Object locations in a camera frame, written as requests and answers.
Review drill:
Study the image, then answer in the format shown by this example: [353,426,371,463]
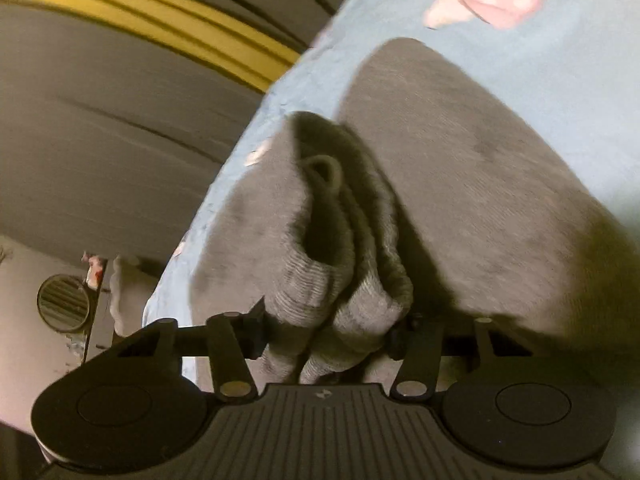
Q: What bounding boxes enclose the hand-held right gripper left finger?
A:
[115,297,268,402]

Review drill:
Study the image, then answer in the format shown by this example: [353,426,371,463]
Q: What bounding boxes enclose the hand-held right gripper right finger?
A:
[385,312,533,403]

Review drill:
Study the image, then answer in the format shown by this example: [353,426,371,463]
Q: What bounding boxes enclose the grey sweat pants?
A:
[192,37,640,386]

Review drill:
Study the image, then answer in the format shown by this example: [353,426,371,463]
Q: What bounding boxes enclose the pale grey cushion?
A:
[109,254,161,333]

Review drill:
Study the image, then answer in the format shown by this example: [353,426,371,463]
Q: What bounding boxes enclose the dark side cabinet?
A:
[80,285,118,366]

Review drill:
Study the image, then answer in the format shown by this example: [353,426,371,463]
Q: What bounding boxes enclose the pink and white trinket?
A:
[81,251,108,291]

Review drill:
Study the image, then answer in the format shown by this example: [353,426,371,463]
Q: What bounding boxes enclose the round slatted fan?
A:
[36,274,92,333]

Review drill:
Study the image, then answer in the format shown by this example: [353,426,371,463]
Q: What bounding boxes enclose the light blue printed bed sheet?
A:
[141,0,640,391]

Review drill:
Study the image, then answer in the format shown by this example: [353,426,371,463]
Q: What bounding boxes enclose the yellow curtain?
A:
[0,0,301,93]

